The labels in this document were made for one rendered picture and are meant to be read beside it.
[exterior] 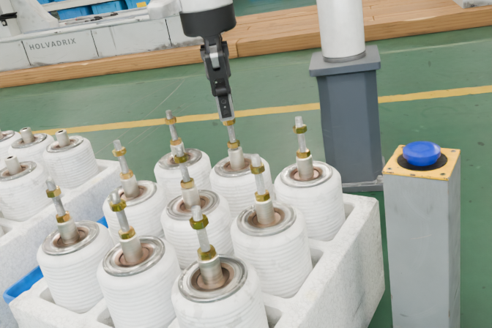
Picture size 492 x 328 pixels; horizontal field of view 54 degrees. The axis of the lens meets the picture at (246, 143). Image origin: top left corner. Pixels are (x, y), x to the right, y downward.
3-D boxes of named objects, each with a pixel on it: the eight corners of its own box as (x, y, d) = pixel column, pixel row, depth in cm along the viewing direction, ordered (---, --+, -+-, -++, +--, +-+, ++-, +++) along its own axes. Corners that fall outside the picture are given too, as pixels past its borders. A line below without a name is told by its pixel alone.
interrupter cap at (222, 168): (222, 184, 72) (222, 180, 71) (209, 165, 78) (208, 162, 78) (269, 169, 73) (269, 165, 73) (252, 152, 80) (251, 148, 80)
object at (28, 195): (51, 233, 103) (22, 158, 96) (82, 241, 98) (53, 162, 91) (13, 261, 96) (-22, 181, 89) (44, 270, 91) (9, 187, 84)
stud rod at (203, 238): (215, 263, 51) (200, 203, 49) (214, 270, 51) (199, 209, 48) (206, 265, 52) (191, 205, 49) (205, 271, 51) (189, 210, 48)
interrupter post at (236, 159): (233, 173, 75) (229, 153, 73) (228, 167, 77) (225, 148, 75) (247, 168, 75) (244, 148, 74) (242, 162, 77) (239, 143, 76)
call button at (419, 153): (408, 154, 57) (408, 138, 56) (444, 157, 55) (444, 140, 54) (399, 170, 54) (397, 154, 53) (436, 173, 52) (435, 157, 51)
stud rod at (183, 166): (195, 194, 66) (183, 145, 63) (190, 198, 66) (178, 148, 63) (190, 192, 67) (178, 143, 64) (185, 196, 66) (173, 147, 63)
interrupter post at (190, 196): (195, 213, 65) (189, 192, 64) (181, 210, 67) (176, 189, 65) (205, 203, 67) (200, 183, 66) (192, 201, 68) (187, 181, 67)
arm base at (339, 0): (323, 53, 110) (315, -24, 104) (364, 48, 108) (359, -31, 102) (321, 64, 102) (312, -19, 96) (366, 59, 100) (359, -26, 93)
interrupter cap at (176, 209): (198, 227, 62) (197, 222, 62) (155, 217, 66) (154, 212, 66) (230, 197, 68) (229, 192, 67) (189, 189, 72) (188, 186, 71)
